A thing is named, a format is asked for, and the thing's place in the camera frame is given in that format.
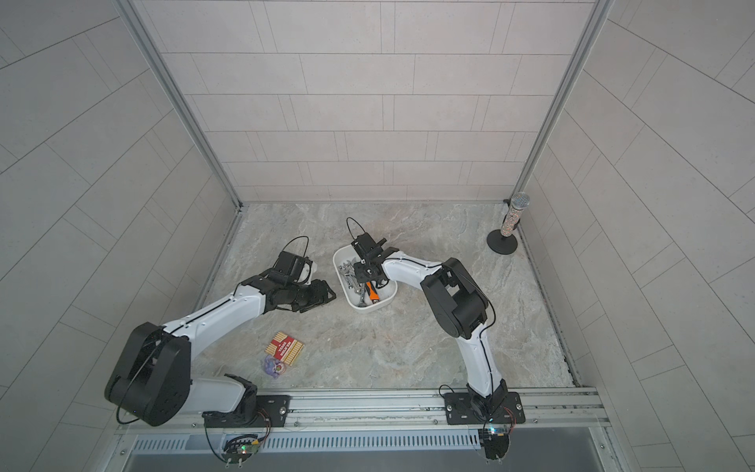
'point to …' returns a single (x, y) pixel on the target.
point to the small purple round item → (273, 366)
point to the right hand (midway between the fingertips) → (364, 271)
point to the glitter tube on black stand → (502, 241)
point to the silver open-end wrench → (351, 276)
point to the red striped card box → (285, 348)
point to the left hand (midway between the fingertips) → (336, 295)
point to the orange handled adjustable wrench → (372, 291)
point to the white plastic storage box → (346, 253)
